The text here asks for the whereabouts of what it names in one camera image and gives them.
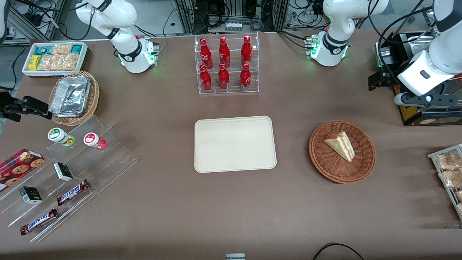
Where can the clear rice cracker bag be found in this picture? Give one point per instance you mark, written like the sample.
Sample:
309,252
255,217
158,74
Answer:
68,62
61,49
48,63

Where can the yellow snack packet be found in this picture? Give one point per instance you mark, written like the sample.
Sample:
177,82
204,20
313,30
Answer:
34,63

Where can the triangular sandwich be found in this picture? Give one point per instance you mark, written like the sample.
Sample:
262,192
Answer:
341,146

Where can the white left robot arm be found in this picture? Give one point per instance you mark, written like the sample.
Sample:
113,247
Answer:
335,21

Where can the clear acrylic bottle rack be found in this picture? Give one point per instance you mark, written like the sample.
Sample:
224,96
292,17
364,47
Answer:
232,81

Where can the white snack bin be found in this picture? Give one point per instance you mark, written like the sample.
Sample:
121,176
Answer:
27,70

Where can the small black carton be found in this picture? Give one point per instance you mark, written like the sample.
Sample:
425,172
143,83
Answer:
30,195
63,172

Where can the stacked aluminium foil trays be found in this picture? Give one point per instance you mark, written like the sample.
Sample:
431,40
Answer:
70,95

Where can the teal snack packet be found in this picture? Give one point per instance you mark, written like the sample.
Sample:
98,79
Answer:
77,48
42,50

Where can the Snickers chocolate bar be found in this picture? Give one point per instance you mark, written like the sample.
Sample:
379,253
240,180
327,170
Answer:
39,221
72,192

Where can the metal shelf frame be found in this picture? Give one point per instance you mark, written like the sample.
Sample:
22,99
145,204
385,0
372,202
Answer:
21,20

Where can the red lid yogurt cup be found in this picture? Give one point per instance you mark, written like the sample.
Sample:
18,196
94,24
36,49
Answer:
91,139

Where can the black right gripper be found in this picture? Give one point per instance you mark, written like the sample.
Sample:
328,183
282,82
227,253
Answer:
10,105

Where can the clear acrylic step shelf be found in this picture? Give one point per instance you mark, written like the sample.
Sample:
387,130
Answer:
108,159

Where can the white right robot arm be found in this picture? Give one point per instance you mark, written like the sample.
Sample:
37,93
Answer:
122,21

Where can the oval light wicker basket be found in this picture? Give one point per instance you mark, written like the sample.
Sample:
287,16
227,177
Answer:
94,97

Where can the small grey device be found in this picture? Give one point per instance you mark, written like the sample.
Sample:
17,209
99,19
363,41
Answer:
235,256

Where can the aluminium frame post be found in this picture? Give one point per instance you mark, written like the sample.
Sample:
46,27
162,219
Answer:
278,14
187,16

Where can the clear nut snack bag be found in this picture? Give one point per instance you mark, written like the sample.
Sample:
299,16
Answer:
459,195
451,178
447,160
460,209

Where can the red tartan cookie box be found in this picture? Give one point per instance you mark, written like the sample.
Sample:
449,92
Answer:
20,166

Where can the white power strip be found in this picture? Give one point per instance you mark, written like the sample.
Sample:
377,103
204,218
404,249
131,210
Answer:
234,26

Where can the steel food pan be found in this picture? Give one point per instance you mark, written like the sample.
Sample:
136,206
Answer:
418,42

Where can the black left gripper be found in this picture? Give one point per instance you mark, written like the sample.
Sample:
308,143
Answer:
392,75

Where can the round brown wicker basket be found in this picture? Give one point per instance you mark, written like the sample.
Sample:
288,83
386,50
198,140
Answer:
325,166

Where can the black hot food display case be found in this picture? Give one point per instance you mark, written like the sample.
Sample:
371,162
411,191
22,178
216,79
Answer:
440,115

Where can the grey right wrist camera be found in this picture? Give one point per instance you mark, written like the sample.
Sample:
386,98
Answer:
12,112

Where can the red cola bottle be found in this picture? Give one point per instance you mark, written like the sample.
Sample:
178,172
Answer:
246,51
205,79
245,78
205,52
223,78
224,52

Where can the beige plastic tray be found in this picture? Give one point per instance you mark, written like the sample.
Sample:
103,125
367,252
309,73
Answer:
234,144

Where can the green lid yogurt cup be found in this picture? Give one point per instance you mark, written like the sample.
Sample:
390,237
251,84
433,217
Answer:
57,135

